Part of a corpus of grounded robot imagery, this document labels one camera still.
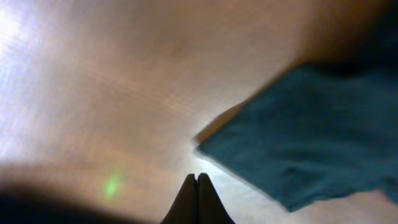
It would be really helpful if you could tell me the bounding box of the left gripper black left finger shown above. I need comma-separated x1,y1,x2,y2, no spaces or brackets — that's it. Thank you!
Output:
160,174,197,224

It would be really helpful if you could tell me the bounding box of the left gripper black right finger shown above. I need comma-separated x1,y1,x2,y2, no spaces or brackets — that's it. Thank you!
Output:
197,173,234,224

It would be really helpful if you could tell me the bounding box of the black t-shirt with white logo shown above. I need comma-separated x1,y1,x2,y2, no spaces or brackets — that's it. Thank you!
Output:
198,65,397,212

